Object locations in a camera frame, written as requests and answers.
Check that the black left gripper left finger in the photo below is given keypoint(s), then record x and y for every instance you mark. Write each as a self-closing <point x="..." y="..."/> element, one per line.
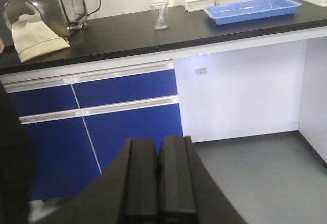
<point x="126" y="191"/>

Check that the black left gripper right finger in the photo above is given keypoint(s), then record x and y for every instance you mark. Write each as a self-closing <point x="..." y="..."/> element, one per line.
<point x="187" y="192"/>

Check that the clear glass test tube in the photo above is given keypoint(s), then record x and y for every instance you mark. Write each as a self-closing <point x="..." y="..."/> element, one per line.
<point x="166" y="0"/>

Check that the blue cabinet drawer unit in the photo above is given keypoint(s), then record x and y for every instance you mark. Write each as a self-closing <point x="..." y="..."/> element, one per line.
<point x="78" y="122"/>

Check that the cream cloth bag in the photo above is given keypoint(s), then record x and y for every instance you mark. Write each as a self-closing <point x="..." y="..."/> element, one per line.
<point x="32" y="38"/>

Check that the glass beaker on counter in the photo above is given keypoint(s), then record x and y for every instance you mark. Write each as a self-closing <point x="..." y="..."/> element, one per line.
<point x="164" y="23"/>

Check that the blue plastic tray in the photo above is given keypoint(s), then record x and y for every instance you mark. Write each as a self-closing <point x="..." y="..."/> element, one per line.
<point x="250" y="10"/>

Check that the round metal stand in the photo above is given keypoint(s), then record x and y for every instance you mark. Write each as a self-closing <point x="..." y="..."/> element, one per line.
<point x="13" y="9"/>

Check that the clear framed device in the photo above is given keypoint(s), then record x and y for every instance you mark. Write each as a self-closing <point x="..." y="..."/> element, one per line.
<point x="75" y="13"/>

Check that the small white wall label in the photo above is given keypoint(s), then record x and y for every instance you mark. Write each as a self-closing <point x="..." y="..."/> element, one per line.
<point x="201" y="71"/>

